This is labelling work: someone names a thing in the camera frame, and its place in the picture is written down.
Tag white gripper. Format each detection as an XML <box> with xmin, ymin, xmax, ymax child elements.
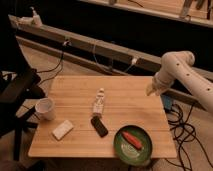
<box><xmin>146</xmin><ymin>74</ymin><xmax>174</xmax><ymax>96</ymax></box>

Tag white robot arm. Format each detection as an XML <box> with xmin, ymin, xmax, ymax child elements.
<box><xmin>146</xmin><ymin>51</ymin><xmax>213</xmax><ymax>114</ymax></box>

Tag blue box on floor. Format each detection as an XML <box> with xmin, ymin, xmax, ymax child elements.
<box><xmin>161</xmin><ymin>95</ymin><xmax>173</xmax><ymax>111</ymax></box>

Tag white small bottle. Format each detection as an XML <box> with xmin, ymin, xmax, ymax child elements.
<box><xmin>92</xmin><ymin>88</ymin><xmax>105</xmax><ymax>118</ymax></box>

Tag black rectangular remote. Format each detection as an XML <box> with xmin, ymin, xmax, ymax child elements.
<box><xmin>91</xmin><ymin>116</ymin><xmax>108</xmax><ymax>137</ymax></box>

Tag clear plastic fork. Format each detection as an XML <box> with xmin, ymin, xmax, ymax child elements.
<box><xmin>121</xmin><ymin>144</ymin><xmax>140</xmax><ymax>158</ymax></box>

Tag wooden table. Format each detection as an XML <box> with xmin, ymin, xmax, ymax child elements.
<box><xmin>28</xmin><ymin>76</ymin><xmax>177</xmax><ymax>158</ymax></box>

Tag green round plate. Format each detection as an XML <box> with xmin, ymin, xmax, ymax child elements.
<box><xmin>113</xmin><ymin>125</ymin><xmax>152</xmax><ymax>166</ymax></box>

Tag white rectangular sponge block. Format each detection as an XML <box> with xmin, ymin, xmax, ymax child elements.
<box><xmin>52</xmin><ymin>120</ymin><xmax>74</xmax><ymax>141</ymax></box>

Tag white paper cup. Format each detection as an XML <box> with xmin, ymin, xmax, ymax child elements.
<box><xmin>35</xmin><ymin>98</ymin><xmax>55</xmax><ymax>121</ymax></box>

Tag black chair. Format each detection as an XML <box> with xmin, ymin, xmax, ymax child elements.
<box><xmin>0</xmin><ymin>69</ymin><xmax>45</xmax><ymax>161</ymax></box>

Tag white spray bottle on ledge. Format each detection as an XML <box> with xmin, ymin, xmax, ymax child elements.
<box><xmin>30</xmin><ymin>6</ymin><xmax>43</xmax><ymax>27</ymax></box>

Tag white cable from ledge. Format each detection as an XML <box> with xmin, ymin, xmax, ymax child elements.
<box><xmin>91</xmin><ymin>42</ymin><xmax>138</xmax><ymax>75</ymax></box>

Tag black floor cables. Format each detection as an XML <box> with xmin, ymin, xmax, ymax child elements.
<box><xmin>164</xmin><ymin>99</ymin><xmax>213</xmax><ymax>171</ymax></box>

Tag black cable from ledge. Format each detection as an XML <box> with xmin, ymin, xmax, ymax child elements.
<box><xmin>35</xmin><ymin>39</ymin><xmax>72</xmax><ymax>86</ymax></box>

